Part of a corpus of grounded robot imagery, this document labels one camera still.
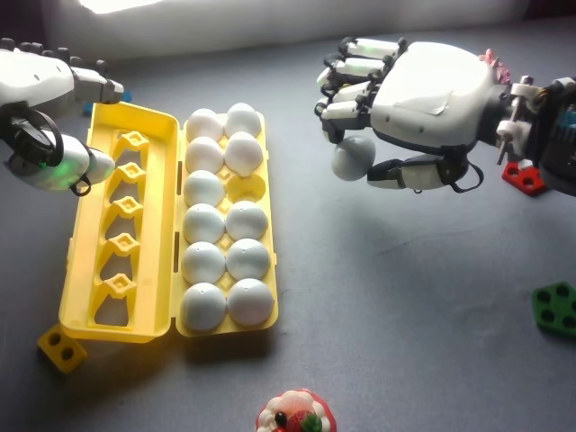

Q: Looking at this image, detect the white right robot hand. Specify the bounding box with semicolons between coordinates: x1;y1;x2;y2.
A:
314;36;501;194

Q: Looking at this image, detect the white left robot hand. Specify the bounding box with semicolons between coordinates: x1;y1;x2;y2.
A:
0;38;126;197

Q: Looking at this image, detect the white toy egg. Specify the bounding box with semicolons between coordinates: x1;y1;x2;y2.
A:
179;282;229;333
331;134;377;182
222;130;265;176
184;107;225;141
223;102;263;140
182;202;227;244
226;277;275;326
224;200;270;242
225;237;273;281
180;241;228;285
183;169;227;209
184;135;226;175

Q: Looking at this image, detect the yellow egg carton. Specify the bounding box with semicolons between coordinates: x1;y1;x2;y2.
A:
58;101;279;344

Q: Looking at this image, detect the pink toy dessert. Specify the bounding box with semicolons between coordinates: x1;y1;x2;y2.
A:
479;48;513;86

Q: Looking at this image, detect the blue square block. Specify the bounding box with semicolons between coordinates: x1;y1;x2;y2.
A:
82;89;135;117

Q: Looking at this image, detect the red block with holes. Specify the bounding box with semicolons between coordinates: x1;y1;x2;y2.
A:
501;160;549;198

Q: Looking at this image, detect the white backdrop sheet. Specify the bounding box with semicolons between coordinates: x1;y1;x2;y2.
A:
44;0;576;62

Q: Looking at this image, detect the grey table cloth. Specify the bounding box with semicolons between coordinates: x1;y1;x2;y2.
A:
0;22;576;432

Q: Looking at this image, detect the green pentagon block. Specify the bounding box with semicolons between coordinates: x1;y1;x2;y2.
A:
531;281;576;341

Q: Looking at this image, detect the yellow square block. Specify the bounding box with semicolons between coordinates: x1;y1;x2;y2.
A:
36;322;89;374

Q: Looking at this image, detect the toy strawberry cake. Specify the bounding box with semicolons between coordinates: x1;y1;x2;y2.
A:
255;387;338;432

